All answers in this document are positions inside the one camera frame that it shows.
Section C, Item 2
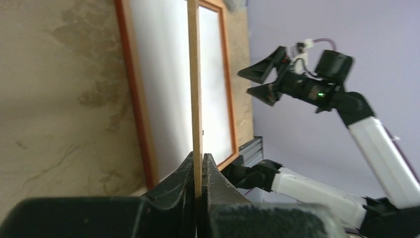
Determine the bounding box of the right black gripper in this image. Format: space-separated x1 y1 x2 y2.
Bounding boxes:
237 46 354 113

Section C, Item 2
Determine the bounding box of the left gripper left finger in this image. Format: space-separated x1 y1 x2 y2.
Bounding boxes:
0 154 195 238

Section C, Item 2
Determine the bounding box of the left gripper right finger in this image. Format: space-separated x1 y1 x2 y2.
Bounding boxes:
201 153 347 238

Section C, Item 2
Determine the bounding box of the brown cardboard backing board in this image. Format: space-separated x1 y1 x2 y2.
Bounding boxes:
187 0 203 200

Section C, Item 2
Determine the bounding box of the copper wooden picture frame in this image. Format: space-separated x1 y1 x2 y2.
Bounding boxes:
114 0 239 190

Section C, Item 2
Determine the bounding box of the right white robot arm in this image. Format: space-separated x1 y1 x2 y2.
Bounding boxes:
227 46 420 238

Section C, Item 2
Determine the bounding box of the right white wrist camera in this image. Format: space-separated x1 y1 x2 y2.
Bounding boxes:
290 39 314 74

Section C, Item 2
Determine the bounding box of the aluminium rail frame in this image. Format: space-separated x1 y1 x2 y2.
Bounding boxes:
239 136 263 167

